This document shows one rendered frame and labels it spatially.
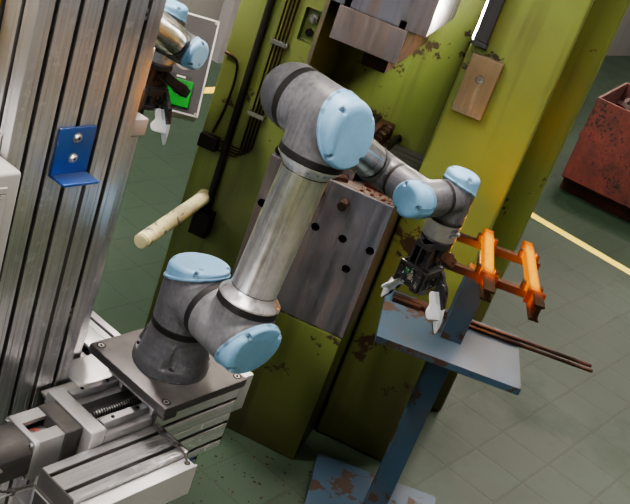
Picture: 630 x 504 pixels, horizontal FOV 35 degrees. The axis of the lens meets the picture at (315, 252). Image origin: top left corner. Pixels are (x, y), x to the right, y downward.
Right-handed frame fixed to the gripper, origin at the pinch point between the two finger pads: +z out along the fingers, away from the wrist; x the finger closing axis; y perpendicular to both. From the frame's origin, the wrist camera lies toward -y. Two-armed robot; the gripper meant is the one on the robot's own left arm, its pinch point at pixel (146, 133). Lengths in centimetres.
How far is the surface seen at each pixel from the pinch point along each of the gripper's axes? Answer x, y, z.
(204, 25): -13.5, -25.1, -24.6
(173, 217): -1.6, -21.5, 29.4
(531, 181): 55, -121, -1
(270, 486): 54, -34, 93
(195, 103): -3.9, -19.5, -5.8
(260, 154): -1, -51, 11
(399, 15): 30, -49, -46
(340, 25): 17, -43, -38
